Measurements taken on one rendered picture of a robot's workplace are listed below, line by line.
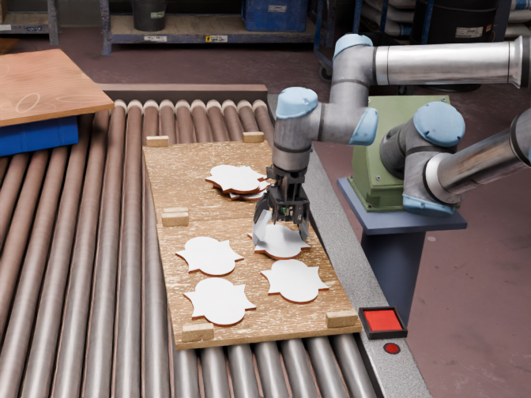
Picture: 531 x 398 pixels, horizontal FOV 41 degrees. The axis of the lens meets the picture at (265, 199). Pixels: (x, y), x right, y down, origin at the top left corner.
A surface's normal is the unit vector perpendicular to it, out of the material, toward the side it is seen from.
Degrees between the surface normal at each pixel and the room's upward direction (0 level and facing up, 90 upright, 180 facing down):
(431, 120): 38
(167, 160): 0
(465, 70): 96
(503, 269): 0
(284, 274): 0
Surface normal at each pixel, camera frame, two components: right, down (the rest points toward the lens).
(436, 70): -0.27, 0.47
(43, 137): 0.51, 0.45
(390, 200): 0.18, 0.49
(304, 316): 0.06, -0.87
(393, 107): 0.17, -0.26
